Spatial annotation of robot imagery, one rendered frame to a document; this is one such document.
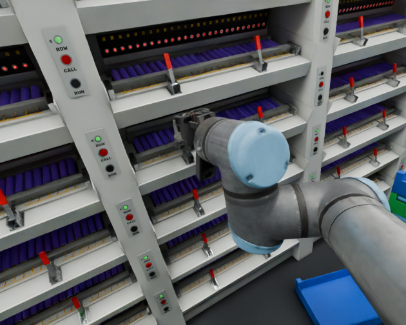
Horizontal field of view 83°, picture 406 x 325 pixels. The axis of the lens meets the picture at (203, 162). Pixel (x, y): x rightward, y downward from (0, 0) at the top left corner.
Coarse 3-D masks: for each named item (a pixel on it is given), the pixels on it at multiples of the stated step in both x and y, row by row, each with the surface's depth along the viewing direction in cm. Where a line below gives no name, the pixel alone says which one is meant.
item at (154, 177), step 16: (240, 96) 83; (272, 96) 91; (288, 96) 84; (288, 112) 84; (304, 112) 80; (128, 128) 70; (288, 128) 78; (304, 128) 82; (128, 144) 71; (176, 160) 67; (144, 176) 63; (160, 176) 63; (176, 176) 65; (144, 192) 63
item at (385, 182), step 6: (372, 174) 137; (378, 174) 134; (384, 174) 132; (372, 180) 133; (378, 180) 134; (384, 180) 133; (390, 180) 130; (378, 186) 131; (384, 186) 131; (390, 186) 131
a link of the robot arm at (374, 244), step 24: (312, 192) 36; (336, 192) 34; (360, 192) 33; (312, 216) 35; (336, 216) 30; (360, 216) 27; (384, 216) 26; (336, 240) 28; (360, 240) 25; (384, 240) 23; (360, 264) 23; (384, 264) 21; (360, 288) 24; (384, 288) 20; (384, 312) 19
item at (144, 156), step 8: (264, 112) 80; (272, 112) 80; (280, 112) 82; (240, 120) 76; (248, 120) 76; (256, 120) 78; (168, 144) 68; (144, 152) 65; (152, 152) 65; (160, 152) 67; (168, 152) 68; (136, 160) 65; (144, 160) 66
